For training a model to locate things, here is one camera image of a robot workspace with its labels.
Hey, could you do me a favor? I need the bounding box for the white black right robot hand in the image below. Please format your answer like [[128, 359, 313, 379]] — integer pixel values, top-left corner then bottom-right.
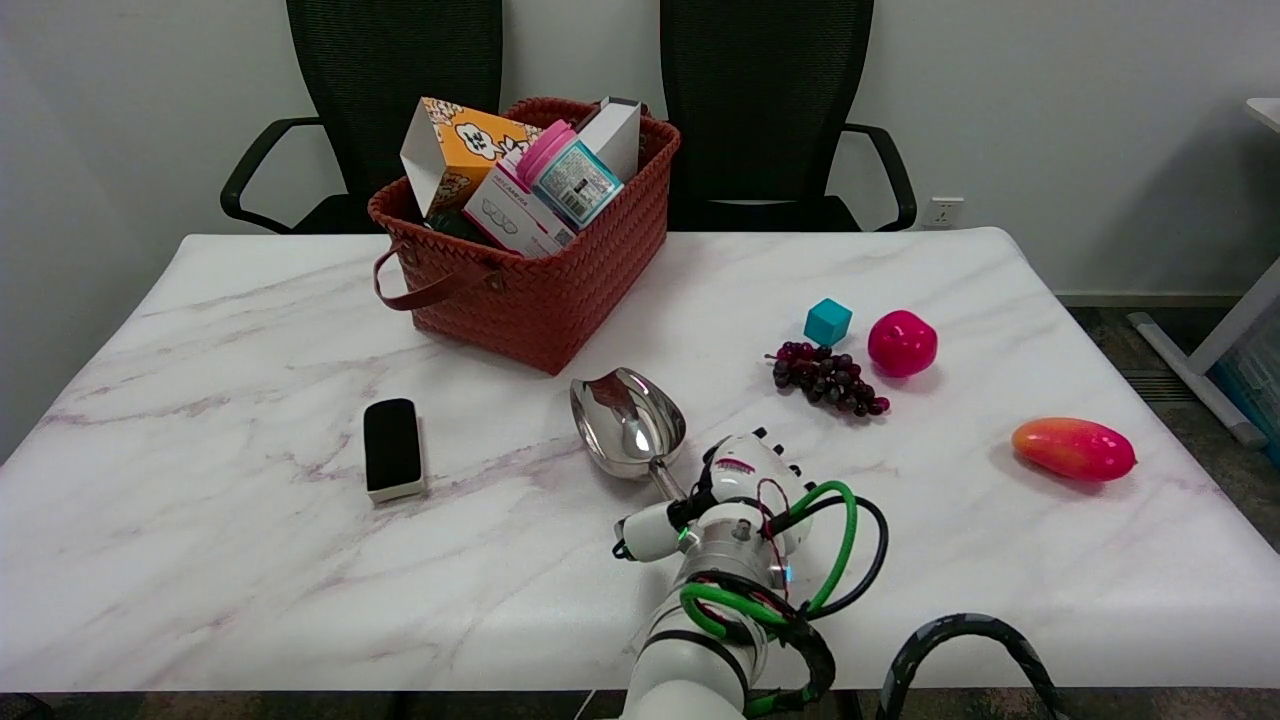
[[612, 428, 813, 563]]

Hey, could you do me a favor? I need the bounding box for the stainless steel scoop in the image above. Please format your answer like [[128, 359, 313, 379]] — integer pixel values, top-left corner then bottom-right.
[[570, 367, 693, 503]]

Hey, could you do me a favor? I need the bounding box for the dark purple grape bunch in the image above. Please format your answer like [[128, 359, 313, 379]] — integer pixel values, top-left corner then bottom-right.
[[765, 341, 891, 419]]

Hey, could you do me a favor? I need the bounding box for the teal cube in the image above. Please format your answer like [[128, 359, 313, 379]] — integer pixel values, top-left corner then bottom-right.
[[804, 298, 854, 348]]

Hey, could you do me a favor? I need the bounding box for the red toy apple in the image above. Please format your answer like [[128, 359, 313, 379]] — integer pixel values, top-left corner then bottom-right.
[[867, 310, 939, 379]]

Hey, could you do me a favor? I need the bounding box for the red woven basket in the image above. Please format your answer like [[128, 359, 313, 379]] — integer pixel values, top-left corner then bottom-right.
[[367, 97, 682, 377]]

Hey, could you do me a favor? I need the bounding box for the red orange toy mango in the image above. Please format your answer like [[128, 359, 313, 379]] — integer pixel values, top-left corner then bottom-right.
[[1011, 417, 1138, 483]]

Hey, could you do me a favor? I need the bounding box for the teal jar with pink lid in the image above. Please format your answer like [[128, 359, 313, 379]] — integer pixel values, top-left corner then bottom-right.
[[516, 120, 625, 231]]

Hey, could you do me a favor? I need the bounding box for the white pink cardboard box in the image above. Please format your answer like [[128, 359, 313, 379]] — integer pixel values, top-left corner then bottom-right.
[[463, 150, 578, 258]]

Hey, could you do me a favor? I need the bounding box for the black whiteboard eraser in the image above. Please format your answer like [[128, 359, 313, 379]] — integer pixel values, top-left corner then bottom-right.
[[362, 398, 428, 503]]

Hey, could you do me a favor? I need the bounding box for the white grey carton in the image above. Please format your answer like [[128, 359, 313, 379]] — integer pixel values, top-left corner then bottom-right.
[[575, 96, 643, 184]]

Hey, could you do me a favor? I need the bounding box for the black mesh office chair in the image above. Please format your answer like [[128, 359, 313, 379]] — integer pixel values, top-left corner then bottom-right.
[[660, 0, 918, 233], [220, 0, 504, 236]]

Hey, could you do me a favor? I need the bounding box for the orange popcorn box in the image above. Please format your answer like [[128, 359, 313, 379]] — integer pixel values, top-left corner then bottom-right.
[[400, 97, 543, 219]]

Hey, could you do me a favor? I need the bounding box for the white side desk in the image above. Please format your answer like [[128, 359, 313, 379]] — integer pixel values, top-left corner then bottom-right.
[[1128, 97, 1280, 448]]

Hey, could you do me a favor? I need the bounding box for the blue storage bin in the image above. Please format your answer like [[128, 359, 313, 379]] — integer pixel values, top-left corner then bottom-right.
[[1205, 318, 1280, 463]]

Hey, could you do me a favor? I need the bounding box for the thin red wire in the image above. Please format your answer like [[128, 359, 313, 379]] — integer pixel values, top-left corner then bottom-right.
[[755, 478, 794, 603]]

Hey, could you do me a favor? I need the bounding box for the green robot cable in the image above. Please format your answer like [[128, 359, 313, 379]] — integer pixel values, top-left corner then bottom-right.
[[680, 480, 860, 719]]

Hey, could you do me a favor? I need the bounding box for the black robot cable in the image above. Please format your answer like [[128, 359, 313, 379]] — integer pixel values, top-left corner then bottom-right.
[[690, 494, 890, 623]]

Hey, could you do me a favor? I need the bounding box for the black braided cable loop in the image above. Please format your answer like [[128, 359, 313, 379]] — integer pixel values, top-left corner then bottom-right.
[[878, 613, 1067, 720]]

